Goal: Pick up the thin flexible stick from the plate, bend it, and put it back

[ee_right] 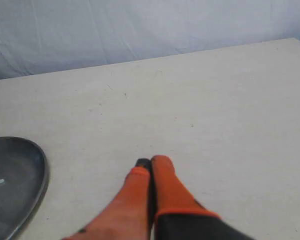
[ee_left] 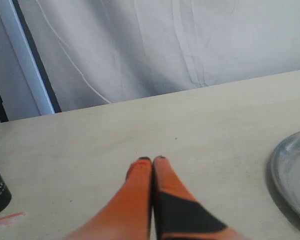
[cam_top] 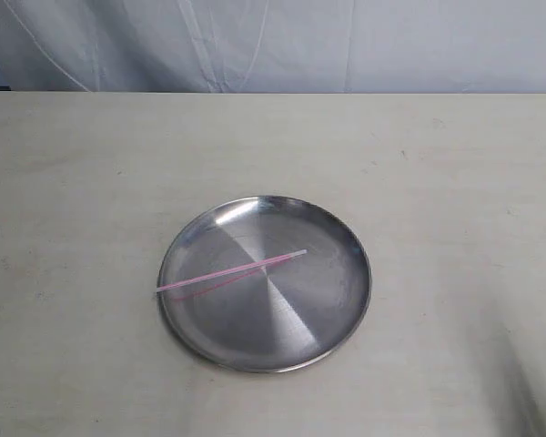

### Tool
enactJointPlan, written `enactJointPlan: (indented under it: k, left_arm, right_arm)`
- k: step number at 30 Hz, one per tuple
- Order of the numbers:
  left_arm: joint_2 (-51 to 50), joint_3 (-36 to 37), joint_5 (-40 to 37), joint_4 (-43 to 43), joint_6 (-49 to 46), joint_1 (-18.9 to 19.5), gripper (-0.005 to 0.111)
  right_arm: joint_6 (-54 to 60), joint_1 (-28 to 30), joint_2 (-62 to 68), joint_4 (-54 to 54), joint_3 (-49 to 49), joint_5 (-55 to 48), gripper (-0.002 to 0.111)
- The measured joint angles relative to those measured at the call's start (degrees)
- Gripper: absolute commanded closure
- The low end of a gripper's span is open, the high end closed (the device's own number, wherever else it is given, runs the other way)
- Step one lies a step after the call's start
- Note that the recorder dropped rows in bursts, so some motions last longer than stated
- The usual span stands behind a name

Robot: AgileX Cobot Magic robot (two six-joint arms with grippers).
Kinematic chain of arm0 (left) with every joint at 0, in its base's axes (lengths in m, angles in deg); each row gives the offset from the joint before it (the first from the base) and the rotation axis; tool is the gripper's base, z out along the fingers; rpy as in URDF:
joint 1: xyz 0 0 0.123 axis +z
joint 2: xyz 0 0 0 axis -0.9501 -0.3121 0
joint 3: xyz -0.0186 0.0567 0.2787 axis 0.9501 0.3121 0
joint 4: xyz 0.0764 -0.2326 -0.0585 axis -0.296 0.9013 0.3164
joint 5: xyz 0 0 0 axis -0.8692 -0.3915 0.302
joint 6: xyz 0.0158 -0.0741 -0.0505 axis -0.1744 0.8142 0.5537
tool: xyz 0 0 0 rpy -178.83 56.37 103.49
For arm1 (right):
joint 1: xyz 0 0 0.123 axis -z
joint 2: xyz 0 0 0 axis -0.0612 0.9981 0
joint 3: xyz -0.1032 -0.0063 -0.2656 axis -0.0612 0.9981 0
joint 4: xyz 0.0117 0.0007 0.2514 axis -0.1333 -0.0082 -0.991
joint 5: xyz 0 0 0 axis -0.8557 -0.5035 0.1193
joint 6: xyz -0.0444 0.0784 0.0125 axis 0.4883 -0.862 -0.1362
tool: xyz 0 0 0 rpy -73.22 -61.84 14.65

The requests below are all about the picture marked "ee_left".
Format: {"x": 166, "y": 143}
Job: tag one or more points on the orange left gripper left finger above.
{"x": 127, "y": 216}

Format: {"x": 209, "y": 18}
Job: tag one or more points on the round stainless steel plate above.
{"x": 284, "y": 166}

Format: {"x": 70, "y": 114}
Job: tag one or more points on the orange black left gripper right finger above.
{"x": 177, "y": 213}

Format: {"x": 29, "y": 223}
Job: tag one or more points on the white frame pole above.
{"x": 28, "y": 57}

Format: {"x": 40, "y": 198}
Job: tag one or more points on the white backdrop cloth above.
{"x": 99, "y": 52}

